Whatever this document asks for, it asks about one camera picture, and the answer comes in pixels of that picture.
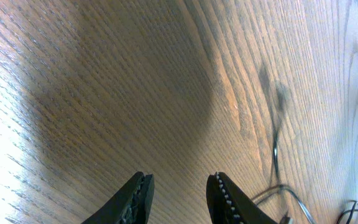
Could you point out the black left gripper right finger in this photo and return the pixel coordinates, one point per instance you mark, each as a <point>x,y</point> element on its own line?
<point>228,204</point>

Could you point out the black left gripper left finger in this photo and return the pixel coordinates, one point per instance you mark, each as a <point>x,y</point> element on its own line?
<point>131,204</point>

